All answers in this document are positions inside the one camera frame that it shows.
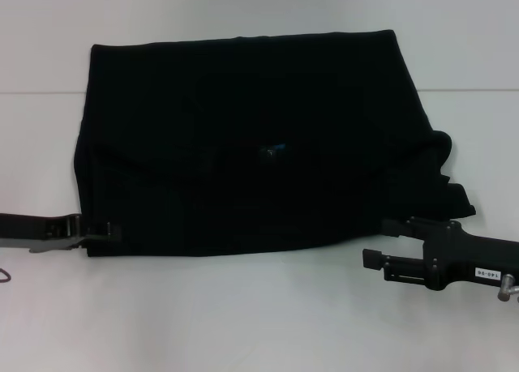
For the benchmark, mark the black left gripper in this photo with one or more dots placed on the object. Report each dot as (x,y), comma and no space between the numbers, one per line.
(36,232)

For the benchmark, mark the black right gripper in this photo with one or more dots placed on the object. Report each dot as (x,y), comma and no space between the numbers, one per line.
(458,258)

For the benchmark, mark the black shirt with FREE print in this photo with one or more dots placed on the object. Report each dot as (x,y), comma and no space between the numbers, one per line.
(243,145)

